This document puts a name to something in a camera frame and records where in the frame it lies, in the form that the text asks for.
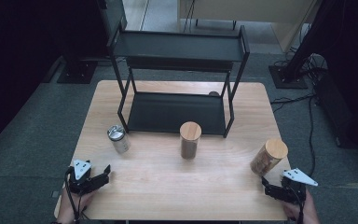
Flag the black upright panel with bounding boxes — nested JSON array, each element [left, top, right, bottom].
[[96, 0, 129, 48]]

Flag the steel-lid glass jar white contents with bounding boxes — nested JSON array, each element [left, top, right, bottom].
[[106, 124, 131, 155]]

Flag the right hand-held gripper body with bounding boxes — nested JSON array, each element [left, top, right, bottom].
[[279, 167, 319, 205]]

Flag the dark curtain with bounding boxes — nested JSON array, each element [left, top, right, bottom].
[[0, 0, 106, 157], [318, 0, 358, 155]]

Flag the black metal frame legs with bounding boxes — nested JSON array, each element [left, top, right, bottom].
[[194, 18, 238, 31]]

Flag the wooden-lid jar chunky orange contents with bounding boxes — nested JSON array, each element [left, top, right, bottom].
[[249, 137, 290, 177]]

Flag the long black floor cable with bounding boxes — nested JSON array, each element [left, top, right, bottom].
[[269, 92, 319, 178]]

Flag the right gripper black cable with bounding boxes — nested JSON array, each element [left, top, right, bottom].
[[293, 186, 308, 224]]

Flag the dark box on floor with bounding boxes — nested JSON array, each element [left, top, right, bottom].
[[314, 72, 357, 148]]

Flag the person's right hand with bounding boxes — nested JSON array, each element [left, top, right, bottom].
[[281, 189, 321, 224]]

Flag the tangle of floor cables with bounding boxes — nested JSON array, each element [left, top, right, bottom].
[[274, 46, 329, 82]]

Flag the black metal two-tier rack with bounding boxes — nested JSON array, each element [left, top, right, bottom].
[[106, 24, 251, 139]]

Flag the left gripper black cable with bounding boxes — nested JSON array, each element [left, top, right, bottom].
[[64, 167, 87, 224]]

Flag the wooden-lid jar fine brown contents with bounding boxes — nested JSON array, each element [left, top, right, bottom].
[[179, 120, 202, 161]]

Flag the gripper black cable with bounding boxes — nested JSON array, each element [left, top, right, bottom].
[[64, 167, 87, 224], [293, 186, 308, 224]]

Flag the black stand with slanted pole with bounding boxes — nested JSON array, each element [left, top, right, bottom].
[[268, 0, 334, 91]]

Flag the person's left hand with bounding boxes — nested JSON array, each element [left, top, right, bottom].
[[57, 186, 96, 224]]

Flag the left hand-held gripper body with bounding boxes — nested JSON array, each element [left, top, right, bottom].
[[65, 159, 94, 196]]

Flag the black stand with square base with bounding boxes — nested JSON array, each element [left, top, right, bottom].
[[56, 46, 99, 85]]

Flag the beige cabinet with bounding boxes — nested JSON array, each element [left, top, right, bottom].
[[176, 0, 320, 53]]

